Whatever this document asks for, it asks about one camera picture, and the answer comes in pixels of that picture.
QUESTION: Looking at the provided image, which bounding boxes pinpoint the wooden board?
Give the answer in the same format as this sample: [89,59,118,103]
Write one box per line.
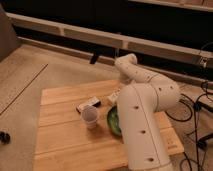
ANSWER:
[32,79,185,171]

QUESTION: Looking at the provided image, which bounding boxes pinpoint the black bracket on wall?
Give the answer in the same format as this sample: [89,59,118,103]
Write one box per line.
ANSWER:
[89,52,100,64]

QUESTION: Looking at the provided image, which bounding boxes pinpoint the black object on floor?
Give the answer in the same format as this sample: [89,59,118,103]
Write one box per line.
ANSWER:
[0,131,10,144]

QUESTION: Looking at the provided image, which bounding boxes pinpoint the green round plate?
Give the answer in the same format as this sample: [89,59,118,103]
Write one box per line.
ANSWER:
[107,106,122,136]

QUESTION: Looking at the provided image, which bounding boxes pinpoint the white shelf rail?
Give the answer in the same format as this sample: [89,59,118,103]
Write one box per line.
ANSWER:
[6,12,213,66]

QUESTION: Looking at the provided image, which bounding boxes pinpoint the black cables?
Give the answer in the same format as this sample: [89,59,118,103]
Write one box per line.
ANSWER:
[165,79,213,171]

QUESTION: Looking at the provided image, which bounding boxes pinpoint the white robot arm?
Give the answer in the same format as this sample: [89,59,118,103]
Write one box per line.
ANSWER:
[115,54,180,171]

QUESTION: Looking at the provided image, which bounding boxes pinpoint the small white and black box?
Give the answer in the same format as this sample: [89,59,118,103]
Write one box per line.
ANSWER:
[76,97,101,113]

